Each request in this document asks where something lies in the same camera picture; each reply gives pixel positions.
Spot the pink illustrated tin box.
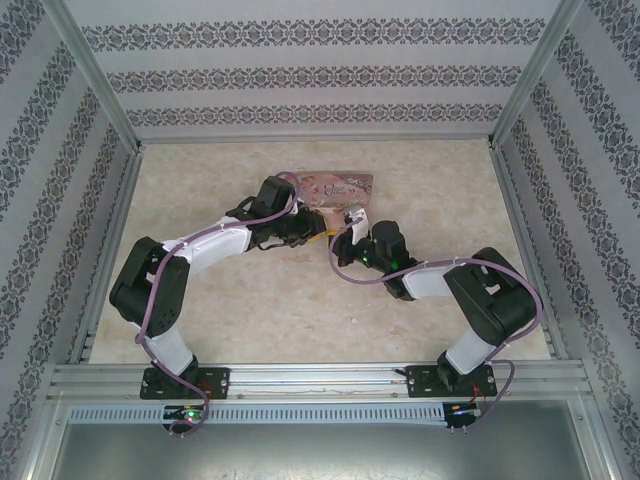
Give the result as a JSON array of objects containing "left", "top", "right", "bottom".
[{"left": 279, "top": 171, "right": 377, "bottom": 224}]

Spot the small circuit board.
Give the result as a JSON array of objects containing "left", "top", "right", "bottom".
[
  {"left": 163, "top": 404, "right": 207, "bottom": 422},
  {"left": 446, "top": 402, "right": 482, "bottom": 430}
]

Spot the grey metal sheet panel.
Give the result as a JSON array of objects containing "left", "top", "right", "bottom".
[{"left": 47, "top": 422, "right": 609, "bottom": 480}]

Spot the right wrist camera silver bracket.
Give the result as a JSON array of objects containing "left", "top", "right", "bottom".
[{"left": 343, "top": 204, "right": 371, "bottom": 246}]

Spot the aluminium cross rail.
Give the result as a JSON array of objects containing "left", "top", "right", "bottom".
[{"left": 135, "top": 135, "right": 496, "bottom": 147}]

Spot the wide aluminium mounting rail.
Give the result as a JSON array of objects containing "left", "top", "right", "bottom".
[{"left": 48, "top": 363, "right": 587, "bottom": 401}]

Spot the aluminium side rail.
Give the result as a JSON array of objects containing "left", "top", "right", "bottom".
[
  {"left": 488, "top": 142, "right": 571, "bottom": 360},
  {"left": 69, "top": 149, "right": 146, "bottom": 365}
]

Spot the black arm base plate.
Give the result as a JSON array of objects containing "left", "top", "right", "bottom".
[
  {"left": 402, "top": 364, "right": 500, "bottom": 400},
  {"left": 141, "top": 367, "right": 232, "bottom": 401}
]

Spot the grey slotted cable duct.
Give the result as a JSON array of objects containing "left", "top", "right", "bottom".
[{"left": 67, "top": 402, "right": 446, "bottom": 426}]

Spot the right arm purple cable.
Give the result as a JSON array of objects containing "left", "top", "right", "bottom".
[{"left": 325, "top": 224, "right": 545, "bottom": 431}]

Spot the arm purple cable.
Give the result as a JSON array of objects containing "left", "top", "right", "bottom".
[
  {"left": 325, "top": 224, "right": 545, "bottom": 431},
  {"left": 134, "top": 171, "right": 301, "bottom": 439}
]

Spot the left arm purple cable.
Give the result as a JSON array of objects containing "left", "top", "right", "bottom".
[{"left": 134, "top": 171, "right": 301, "bottom": 439}]

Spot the aluminium frame post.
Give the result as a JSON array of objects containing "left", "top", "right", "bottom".
[
  {"left": 42, "top": 0, "right": 146, "bottom": 154},
  {"left": 489, "top": 0, "right": 586, "bottom": 149}
]

